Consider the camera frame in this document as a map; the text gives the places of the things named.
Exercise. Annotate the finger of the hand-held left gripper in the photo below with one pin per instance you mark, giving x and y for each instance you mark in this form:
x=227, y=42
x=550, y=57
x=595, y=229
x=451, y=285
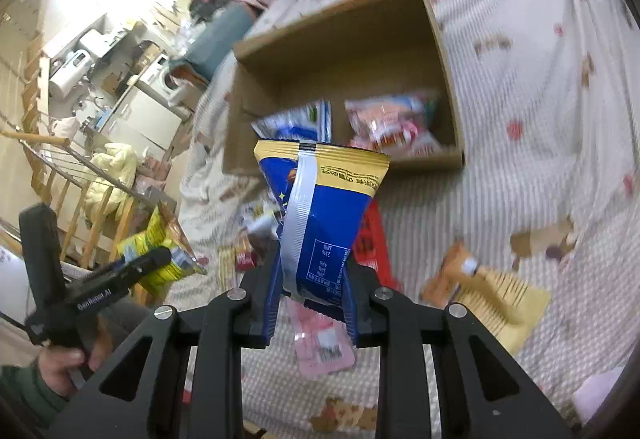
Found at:
x=147, y=261

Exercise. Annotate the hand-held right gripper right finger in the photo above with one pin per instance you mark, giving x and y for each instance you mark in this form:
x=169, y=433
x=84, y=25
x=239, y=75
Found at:
x=351, y=319

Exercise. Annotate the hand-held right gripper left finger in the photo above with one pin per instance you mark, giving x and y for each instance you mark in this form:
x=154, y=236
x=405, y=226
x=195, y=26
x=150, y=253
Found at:
x=271, y=314

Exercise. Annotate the dark blue snack packet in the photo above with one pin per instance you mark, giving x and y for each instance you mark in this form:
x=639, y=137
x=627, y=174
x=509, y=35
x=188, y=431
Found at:
x=330, y=214

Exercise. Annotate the cardboard box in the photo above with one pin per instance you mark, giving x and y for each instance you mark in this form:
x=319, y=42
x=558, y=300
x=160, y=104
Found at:
x=350, y=54

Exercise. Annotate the person's left forearm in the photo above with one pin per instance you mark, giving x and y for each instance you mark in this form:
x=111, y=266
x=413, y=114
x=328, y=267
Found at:
x=25, y=394

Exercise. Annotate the person's left hand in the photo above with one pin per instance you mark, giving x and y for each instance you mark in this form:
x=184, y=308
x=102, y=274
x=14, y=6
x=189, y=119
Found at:
x=62, y=369

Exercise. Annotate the pink snack packet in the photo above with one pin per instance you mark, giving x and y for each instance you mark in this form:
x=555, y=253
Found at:
x=320, y=349

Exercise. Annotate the small red snack box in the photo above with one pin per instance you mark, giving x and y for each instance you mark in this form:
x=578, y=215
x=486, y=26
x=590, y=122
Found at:
x=246, y=256

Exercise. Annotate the small white snack packet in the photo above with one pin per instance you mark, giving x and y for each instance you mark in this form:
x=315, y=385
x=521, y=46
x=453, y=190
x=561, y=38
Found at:
x=260, y=224

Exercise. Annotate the pale yellow cloth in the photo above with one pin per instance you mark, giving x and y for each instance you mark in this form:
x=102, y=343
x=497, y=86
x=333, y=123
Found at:
x=115, y=164

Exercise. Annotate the wooden drying rack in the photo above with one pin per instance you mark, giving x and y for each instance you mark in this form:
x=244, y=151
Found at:
x=35, y=135

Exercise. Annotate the orange and yellow snack packet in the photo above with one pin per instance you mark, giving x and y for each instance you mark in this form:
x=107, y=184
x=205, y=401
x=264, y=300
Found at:
x=505, y=299

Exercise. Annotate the white washing machine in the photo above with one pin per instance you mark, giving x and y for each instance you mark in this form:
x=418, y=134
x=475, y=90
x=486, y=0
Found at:
x=167, y=84

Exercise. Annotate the white kitchen appliance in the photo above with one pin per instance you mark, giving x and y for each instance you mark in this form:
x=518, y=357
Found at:
x=70, y=71

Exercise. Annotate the blue and white snack packet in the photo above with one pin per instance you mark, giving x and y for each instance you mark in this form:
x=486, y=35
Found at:
x=295, y=121

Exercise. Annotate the red striped white snack packet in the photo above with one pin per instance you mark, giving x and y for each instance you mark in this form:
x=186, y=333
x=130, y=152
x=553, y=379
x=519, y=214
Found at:
x=390, y=119

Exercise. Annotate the teal cushion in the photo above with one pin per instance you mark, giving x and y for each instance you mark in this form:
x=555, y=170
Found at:
x=215, y=39

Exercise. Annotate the printed blanket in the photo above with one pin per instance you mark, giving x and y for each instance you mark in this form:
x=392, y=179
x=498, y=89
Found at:
x=525, y=119

